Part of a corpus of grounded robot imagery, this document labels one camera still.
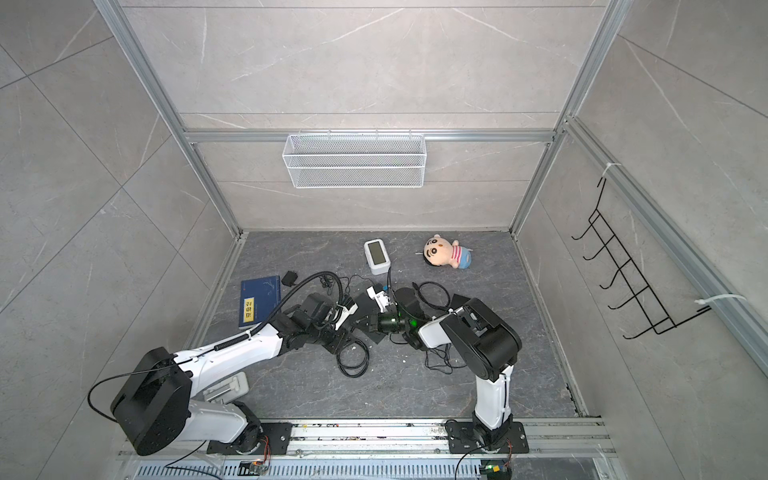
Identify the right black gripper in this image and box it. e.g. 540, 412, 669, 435
351, 310, 412, 336

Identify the small black ethernet cable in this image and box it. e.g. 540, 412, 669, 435
411, 280, 452, 312

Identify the thick black cable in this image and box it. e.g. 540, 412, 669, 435
332, 335, 371, 379

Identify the black adapter with thin cord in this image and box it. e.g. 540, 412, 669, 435
279, 269, 373, 298

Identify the thin black power adapter cable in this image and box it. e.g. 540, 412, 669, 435
422, 344, 470, 376

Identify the black perforated box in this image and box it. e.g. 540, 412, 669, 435
346, 292, 386, 344

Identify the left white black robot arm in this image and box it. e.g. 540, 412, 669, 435
98, 271, 358, 456

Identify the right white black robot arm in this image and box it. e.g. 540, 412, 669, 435
365, 281, 522, 450

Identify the blue booklet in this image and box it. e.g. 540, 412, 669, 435
238, 276, 281, 330

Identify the white digital clock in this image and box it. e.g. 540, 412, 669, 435
364, 239, 391, 275

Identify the cartoon boy plush doll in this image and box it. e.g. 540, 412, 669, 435
422, 234, 472, 269

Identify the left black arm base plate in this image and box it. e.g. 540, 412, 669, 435
206, 422, 293, 455

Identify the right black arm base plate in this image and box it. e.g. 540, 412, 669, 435
443, 419, 530, 455

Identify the white wire mesh basket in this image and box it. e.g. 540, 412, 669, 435
282, 133, 428, 189

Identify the aluminium mounting rail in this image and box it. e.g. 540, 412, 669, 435
116, 418, 619, 461

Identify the black wire hook rack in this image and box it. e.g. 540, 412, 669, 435
571, 178, 712, 340

